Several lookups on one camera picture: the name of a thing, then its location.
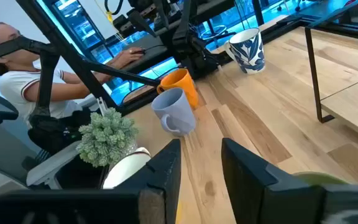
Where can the black computer mouse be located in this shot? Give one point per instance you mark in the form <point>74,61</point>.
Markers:
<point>141,52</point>

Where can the grey desk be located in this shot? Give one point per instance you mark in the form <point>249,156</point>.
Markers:
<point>149,57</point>

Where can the orange mug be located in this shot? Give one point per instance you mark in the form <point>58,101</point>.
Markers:
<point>179,82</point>

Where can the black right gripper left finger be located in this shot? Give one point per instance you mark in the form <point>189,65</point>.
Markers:
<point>154,199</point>

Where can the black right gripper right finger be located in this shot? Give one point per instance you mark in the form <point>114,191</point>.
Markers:
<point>259,199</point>

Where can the dark framed window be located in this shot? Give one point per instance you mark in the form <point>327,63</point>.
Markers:
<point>79,25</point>

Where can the potted green succulent plant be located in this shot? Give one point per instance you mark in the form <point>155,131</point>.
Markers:
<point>104,137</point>

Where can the white mug blue leaf pattern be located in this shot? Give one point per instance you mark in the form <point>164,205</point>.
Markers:
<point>247,53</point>

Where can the black metal wooden shelf rack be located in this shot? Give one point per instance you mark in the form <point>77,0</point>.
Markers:
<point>353,109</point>

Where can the person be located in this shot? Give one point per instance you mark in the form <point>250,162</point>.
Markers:
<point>14,84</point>

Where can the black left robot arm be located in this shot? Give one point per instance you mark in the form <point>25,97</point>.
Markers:
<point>191,49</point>

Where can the office chair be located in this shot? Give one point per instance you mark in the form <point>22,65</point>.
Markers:
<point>2,149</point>

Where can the lavender grey mug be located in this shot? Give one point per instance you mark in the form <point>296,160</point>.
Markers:
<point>174,109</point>

